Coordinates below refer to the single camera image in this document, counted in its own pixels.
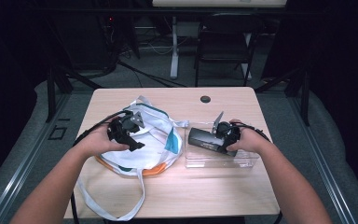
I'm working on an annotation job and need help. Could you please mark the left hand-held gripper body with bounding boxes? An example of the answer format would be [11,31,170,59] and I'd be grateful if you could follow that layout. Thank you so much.
[106,110,145,144]

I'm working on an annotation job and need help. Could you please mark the dark computer tower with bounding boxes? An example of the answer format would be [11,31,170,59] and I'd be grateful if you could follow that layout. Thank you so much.
[55,12,119,71]

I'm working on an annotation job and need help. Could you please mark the aluminium rail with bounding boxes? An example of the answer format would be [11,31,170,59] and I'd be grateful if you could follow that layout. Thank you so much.
[0,92,73,224]
[287,96,355,224]

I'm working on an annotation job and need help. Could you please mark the black metal stand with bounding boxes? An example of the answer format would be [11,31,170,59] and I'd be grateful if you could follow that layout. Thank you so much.
[45,62,103,124]
[255,66,311,127]

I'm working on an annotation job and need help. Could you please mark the black chair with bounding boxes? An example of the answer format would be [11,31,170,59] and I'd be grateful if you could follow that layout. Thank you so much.
[194,12,265,88]

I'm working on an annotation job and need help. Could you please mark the black snack box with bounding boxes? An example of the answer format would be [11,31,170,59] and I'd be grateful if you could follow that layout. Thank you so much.
[187,127,231,154]

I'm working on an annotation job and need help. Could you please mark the clear plastic box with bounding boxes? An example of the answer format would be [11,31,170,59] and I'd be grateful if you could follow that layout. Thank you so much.
[185,121,260,169]

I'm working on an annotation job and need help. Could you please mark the white desk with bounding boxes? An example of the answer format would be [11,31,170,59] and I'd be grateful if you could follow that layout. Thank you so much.
[152,0,288,80]

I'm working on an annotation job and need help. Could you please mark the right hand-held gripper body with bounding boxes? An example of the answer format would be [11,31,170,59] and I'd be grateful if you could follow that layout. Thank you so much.
[212,111,241,147]

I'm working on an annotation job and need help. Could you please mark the person's right hand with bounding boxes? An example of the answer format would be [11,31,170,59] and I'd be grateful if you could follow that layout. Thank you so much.
[227,119,273,153]

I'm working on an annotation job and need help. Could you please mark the white tote bag coloured patches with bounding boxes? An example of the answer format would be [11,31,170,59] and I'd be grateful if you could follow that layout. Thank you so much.
[76,95,189,222]

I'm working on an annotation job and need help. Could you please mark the person's left hand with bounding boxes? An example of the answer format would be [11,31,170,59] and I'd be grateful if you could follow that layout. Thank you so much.
[80,123,131,157]

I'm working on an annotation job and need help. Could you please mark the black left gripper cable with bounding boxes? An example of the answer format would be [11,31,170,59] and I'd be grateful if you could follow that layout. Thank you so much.
[73,110,130,147]

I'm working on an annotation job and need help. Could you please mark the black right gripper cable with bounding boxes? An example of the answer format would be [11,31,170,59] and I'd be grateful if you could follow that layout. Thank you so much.
[229,121,271,142]

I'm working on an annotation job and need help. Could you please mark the black floor cable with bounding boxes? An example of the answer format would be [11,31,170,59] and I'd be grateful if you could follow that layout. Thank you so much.
[117,60,187,88]

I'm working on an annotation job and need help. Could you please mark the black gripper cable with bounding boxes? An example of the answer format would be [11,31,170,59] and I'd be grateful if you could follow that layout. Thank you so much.
[73,110,130,147]
[229,121,271,142]

